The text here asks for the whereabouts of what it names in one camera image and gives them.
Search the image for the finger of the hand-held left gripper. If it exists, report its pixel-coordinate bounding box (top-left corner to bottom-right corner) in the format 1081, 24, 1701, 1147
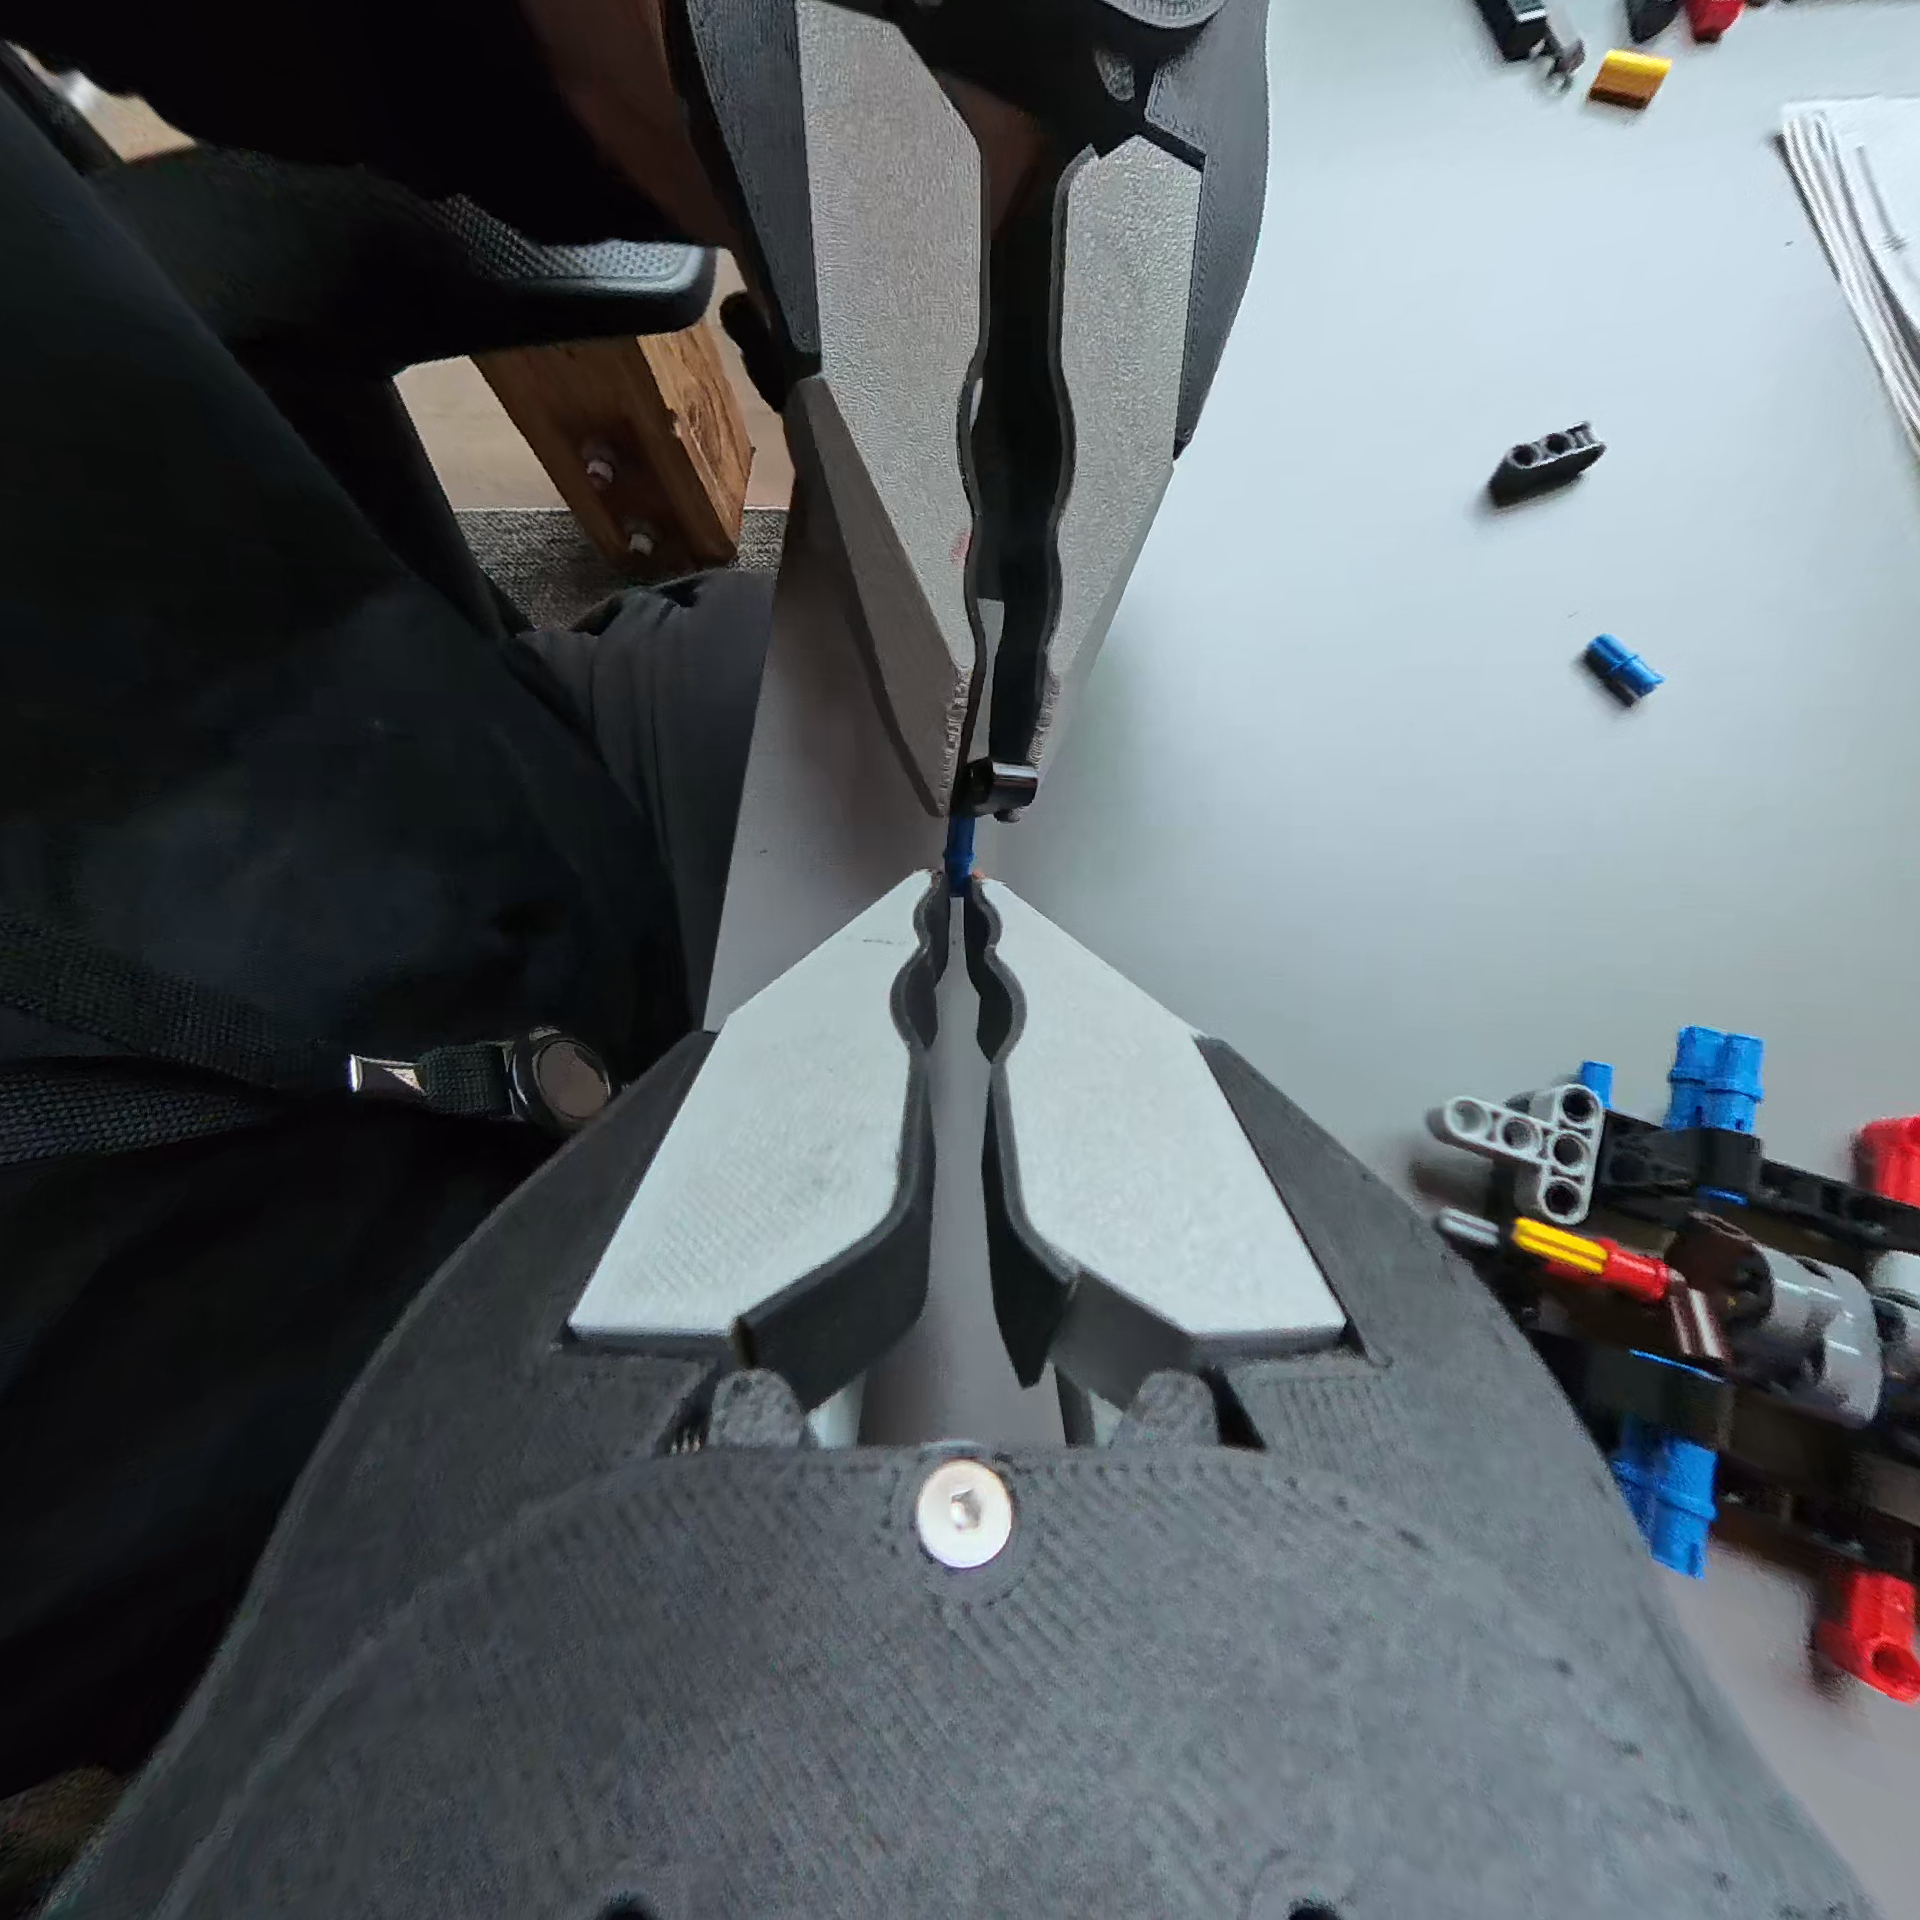
984, 142, 1206, 799
784, 0, 995, 826

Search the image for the black badge reel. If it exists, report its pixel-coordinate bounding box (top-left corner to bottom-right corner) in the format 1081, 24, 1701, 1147
349, 1025, 618, 1129

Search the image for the wooden table leg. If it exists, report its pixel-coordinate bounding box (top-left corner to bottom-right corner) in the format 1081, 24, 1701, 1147
479, 320, 754, 577

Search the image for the pile of loose lego parts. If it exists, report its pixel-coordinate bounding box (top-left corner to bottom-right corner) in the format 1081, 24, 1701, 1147
1475, 0, 1778, 80

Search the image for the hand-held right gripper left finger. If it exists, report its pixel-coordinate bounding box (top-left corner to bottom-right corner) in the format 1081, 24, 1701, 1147
567, 871, 943, 1401

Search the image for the lego instruction booklet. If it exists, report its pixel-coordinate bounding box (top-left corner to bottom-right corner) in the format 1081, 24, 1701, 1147
1778, 97, 1920, 456

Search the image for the black chair armrest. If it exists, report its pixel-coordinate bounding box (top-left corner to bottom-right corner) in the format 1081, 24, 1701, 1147
88, 230, 722, 396

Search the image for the lego chassis assembly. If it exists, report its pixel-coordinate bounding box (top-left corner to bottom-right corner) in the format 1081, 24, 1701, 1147
1423, 1025, 1920, 1708

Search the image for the black lanyard strap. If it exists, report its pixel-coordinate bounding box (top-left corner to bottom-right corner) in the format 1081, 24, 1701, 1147
0, 912, 366, 1169

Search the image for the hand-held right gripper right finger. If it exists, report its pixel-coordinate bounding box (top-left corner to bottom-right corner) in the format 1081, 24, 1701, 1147
965, 880, 1351, 1392

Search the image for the black three-hole lego beam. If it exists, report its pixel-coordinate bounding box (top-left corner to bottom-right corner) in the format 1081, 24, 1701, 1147
1486, 423, 1609, 511

